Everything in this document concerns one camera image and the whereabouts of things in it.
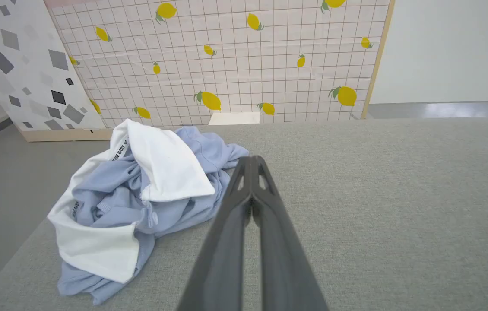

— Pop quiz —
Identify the light blue white-collared polo shirt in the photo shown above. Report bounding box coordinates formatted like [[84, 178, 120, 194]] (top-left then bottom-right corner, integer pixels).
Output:
[[48, 119, 250, 306]]

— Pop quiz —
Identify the grey fabric sofa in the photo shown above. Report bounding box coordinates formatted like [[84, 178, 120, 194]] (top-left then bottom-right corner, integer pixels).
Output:
[[0, 117, 488, 311]]

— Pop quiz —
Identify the grey terrazzo print panel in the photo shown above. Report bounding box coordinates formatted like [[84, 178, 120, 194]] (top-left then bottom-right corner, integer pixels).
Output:
[[0, 0, 113, 142]]

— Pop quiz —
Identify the lemon print tiled panel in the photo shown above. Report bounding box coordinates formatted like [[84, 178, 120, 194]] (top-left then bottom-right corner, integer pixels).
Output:
[[44, 0, 396, 130]]

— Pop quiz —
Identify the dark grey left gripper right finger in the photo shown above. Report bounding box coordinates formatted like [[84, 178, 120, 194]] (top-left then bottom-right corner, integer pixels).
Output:
[[252, 155, 329, 311]]

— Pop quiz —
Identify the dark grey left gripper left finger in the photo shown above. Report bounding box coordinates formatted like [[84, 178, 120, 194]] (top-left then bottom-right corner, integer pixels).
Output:
[[177, 156, 253, 311]]

